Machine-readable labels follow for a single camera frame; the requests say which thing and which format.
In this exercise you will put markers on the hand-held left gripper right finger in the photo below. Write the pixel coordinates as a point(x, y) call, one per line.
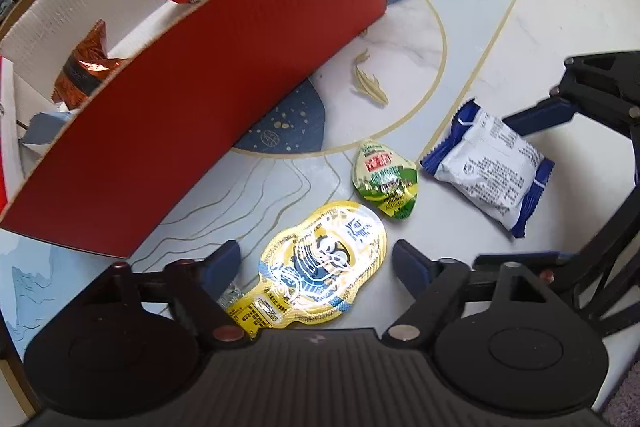
point(410, 264)

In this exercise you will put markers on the white and blue snack packet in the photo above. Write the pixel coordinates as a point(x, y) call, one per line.
point(490, 177)

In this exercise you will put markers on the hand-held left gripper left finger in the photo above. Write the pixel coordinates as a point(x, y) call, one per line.
point(225, 264)

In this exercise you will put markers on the orange brown foil packet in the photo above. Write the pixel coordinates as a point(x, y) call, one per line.
point(82, 72)

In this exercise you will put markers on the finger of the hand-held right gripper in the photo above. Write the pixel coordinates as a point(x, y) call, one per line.
point(532, 259)
point(545, 113)

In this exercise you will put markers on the yellow cartoon pouch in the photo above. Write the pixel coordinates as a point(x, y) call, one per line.
point(320, 257)

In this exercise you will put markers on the pale blue grey wrapper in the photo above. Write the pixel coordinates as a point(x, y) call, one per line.
point(45, 127)

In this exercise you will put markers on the green and white pouch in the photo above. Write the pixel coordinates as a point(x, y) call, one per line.
point(385, 182)

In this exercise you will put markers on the red cardboard box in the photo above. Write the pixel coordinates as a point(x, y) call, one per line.
point(200, 97)

